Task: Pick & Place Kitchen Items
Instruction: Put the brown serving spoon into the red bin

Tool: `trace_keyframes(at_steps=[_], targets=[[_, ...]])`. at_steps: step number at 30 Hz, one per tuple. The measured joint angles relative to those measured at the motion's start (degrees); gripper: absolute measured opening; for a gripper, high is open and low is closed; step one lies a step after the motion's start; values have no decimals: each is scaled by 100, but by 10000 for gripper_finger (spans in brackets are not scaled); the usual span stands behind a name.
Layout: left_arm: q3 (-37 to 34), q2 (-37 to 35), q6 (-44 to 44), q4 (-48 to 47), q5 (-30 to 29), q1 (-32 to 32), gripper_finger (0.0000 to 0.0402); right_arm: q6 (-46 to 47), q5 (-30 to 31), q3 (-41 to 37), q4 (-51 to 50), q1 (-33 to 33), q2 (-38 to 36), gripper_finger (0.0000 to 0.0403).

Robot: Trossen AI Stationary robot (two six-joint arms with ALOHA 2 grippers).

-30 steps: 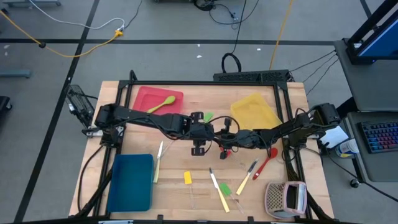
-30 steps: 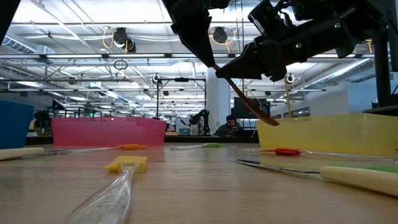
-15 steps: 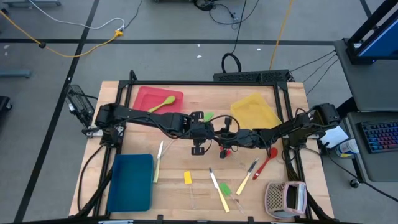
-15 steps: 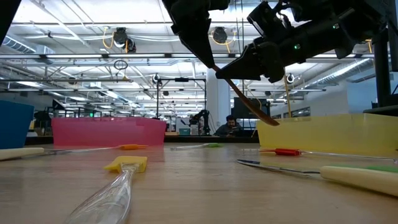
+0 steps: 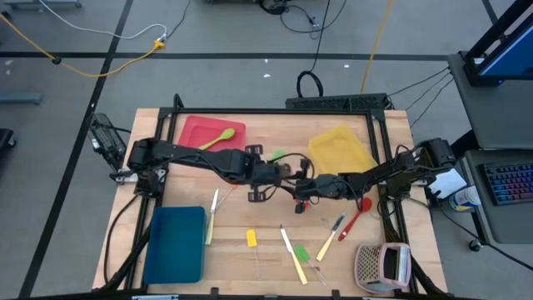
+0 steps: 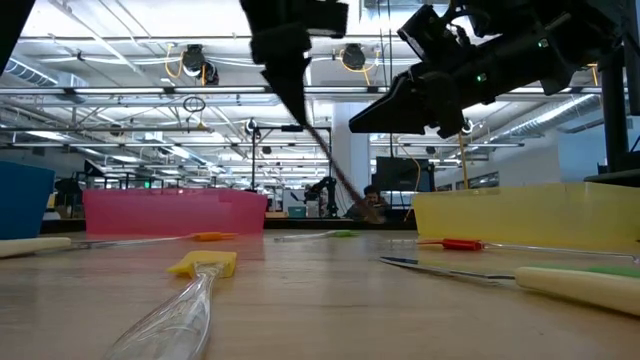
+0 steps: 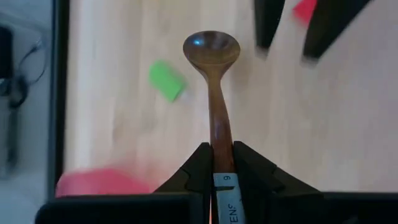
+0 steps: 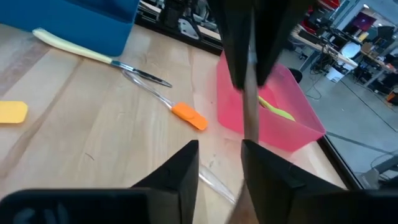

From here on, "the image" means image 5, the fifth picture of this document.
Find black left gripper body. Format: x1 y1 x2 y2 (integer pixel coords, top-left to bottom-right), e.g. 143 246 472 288
232 143 268 203

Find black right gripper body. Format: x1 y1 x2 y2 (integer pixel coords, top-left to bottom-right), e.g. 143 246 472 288
295 157 353 214

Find yellow plastic bin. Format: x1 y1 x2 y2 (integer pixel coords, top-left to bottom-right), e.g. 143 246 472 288
306 123 379 177

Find red plastic spoon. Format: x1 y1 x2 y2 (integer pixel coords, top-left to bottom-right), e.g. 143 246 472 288
336 197 374 243

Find green plastic spoon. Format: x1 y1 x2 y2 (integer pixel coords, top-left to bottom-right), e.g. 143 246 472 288
197 127 237 151

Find yellow spatula clear handle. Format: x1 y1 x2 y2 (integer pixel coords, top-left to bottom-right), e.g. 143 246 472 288
245 227 264 281

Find cream-handled table knife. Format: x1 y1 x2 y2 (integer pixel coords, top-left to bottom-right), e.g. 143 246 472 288
203 187 221 247
279 224 309 286
315 212 347 263

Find pink plastic bin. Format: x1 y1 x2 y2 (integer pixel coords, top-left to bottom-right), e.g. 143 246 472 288
177 114 247 153

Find blue plastic bin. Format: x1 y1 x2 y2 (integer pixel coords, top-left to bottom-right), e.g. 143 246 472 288
142 205 207 286

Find black perforated box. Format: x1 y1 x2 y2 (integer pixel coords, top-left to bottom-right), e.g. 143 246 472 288
285 92 391 112

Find pink and grey basket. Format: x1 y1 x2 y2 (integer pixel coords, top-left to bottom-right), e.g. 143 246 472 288
353 242 413 294

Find white bottle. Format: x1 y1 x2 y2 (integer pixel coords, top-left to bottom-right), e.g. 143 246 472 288
448 185 483 213

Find backlit rainbow keyboard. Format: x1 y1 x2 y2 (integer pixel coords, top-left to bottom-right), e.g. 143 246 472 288
482 161 533 207

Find grey keyboard desk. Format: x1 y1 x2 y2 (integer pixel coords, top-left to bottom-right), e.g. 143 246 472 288
464 148 533 245

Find computer monitor blue screen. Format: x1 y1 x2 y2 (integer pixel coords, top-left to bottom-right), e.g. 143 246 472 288
464 0 533 88

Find grey furniture foot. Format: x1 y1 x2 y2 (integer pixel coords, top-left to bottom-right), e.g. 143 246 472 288
3 0 83 10
0 92 43 105

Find black floor object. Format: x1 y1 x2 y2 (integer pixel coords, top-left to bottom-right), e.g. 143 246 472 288
0 127 17 150

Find black aluminium table frame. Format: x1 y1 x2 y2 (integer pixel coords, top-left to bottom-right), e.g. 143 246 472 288
99 93 449 300

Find black coiled cable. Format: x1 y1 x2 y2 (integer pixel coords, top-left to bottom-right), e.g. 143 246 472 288
296 0 332 99

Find thin black cable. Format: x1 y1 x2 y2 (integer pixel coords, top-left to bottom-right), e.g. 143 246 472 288
406 77 455 128
385 66 453 99

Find black wire mesh box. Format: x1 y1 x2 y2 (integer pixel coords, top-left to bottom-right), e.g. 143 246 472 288
87 112 128 168

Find black cable with adapter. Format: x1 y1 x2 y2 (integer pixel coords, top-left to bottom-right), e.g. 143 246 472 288
279 0 349 41

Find yellow hanging power cable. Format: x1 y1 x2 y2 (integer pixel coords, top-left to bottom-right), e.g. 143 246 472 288
360 0 395 95

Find yellow floor cable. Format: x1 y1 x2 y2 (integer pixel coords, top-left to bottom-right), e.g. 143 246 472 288
0 12 166 79

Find white floor cable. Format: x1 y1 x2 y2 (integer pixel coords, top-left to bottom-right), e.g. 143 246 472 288
37 0 168 41

